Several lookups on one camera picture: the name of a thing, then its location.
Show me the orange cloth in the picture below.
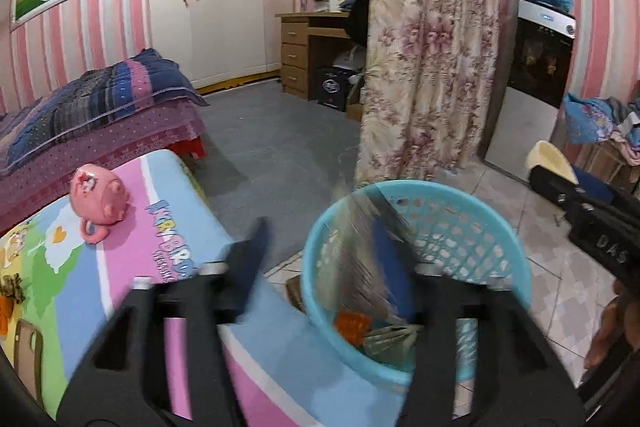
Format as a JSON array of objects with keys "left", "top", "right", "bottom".
[{"left": 333, "top": 310, "right": 372, "bottom": 348}]

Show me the person's hand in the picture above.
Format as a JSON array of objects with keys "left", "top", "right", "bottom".
[{"left": 584, "top": 296, "right": 640, "bottom": 371}]

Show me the light blue plastic basket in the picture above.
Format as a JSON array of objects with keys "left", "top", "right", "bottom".
[{"left": 302, "top": 180, "right": 532, "bottom": 389}]

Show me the cream round lid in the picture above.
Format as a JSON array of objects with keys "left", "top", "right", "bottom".
[{"left": 525, "top": 140, "right": 578, "bottom": 185}]

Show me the pink cartoon cup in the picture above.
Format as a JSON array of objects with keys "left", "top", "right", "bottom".
[{"left": 70, "top": 164, "right": 129, "bottom": 245}]

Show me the colourful cartoon bed sheet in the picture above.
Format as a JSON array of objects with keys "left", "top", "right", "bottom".
[{"left": 1, "top": 150, "right": 402, "bottom": 426}]

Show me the black box under desk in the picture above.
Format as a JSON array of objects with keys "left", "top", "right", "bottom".
[{"left": 317, "top": 67, "right": 354, "bottom": 113}]

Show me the purple bed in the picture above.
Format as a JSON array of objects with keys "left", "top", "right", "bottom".
[{"left": 1, "top": 49, "right": 207, "bottom": 229}]

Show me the black glass cabinet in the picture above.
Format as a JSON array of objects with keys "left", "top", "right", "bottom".
[{"left": 485, "top": 0, "right": 576, "bottom": 183}]

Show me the striped blue purple quilt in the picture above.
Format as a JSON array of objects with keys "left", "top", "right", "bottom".
[{"left": 1, "top": 48, "right": 207, "bottom": 176}]

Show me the wooden desk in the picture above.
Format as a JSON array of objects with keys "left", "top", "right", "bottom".
[{"left": 276, "top": 12, "right": 352, "bottom": 101}]

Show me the floral beige curtain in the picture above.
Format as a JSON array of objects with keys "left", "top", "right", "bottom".
[{"left": 355, "top": 0, "right": 500, "bottom": 186}]

